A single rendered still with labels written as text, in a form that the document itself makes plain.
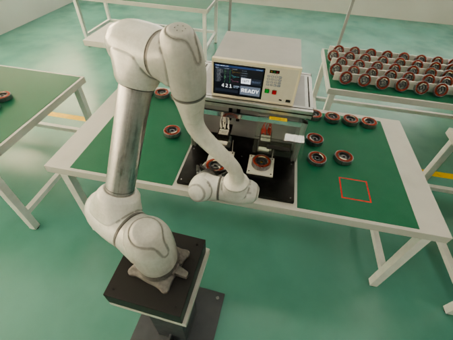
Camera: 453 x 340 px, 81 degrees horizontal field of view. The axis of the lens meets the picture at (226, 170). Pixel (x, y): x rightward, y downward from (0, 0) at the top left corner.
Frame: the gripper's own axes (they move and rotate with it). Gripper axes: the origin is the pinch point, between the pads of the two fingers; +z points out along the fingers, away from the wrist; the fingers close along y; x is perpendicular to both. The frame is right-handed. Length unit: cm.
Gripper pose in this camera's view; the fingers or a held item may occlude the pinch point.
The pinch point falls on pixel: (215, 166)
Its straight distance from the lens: 145.2
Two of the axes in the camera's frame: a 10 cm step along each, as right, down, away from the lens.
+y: 9.8, 1.6, -1.0
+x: 1.3, -9.5, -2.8
